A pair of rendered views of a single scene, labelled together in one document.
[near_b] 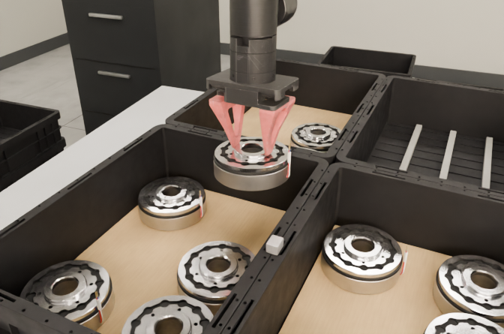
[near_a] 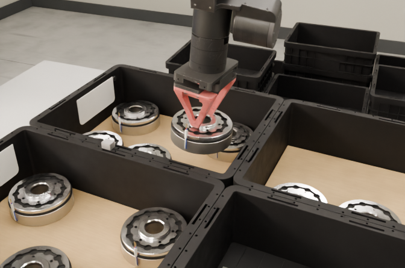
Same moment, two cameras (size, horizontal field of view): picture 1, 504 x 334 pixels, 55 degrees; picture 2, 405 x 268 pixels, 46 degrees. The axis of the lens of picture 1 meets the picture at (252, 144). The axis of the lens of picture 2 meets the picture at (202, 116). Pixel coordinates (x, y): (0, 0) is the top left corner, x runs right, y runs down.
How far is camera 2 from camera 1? 0.89 m
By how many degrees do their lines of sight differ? 76
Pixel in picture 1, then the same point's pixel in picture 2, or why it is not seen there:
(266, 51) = (193, 45)
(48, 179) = not seen: hidden behind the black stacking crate
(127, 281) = (153, 138)
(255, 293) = (72, 140)
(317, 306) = (116, 215)
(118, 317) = (126, 138)
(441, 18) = not seen: outside the picture
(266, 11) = (195, 15)
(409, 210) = not seen: hidden behind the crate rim
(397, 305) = (106, 260)
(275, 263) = (95, 147)
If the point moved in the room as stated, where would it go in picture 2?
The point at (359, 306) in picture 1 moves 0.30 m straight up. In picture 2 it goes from (111, 237) to (88, 62)
